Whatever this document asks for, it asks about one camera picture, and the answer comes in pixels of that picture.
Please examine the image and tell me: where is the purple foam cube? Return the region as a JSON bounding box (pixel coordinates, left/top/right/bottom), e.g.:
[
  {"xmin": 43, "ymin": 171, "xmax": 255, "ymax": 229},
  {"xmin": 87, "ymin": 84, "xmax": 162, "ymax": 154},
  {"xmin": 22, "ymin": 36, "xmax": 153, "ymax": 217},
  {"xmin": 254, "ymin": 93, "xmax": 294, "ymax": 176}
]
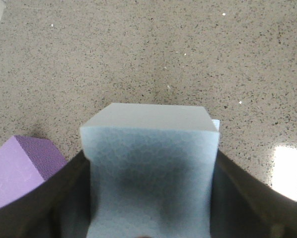
[{"xmin": 0, "ymin": 135, "xmax": 67, "ymax": 208}]

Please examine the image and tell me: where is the light blue foam cube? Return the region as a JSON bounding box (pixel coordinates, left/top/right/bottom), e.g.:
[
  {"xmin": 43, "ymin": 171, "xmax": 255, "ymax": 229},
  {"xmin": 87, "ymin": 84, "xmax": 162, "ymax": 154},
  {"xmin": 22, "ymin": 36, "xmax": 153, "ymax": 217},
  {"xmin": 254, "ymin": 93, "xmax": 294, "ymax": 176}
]
[
  {"xmin": 80, "ymin": 103, "xmax": 220, "ymax": 238},
  {"xmin": 212, "ymin": 119, "xmax": 220, "ymax": 132}
]

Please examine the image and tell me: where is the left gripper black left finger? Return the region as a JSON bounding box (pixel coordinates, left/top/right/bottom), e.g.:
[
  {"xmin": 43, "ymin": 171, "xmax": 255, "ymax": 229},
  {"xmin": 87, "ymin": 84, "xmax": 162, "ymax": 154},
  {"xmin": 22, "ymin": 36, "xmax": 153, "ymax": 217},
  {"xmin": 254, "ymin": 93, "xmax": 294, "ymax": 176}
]
[{"xmin": 0, "ymin": 151, "xmax": 90, "ymax": 238}]

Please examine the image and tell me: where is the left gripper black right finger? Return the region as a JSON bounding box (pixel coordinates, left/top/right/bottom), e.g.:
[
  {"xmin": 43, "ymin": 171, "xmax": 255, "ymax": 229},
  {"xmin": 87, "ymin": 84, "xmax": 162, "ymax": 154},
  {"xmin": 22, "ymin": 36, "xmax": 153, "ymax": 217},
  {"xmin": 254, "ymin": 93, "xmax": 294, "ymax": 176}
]
[{"xmin": 210, "ymin": 151, "xmax": 297, "ymax": 238}]

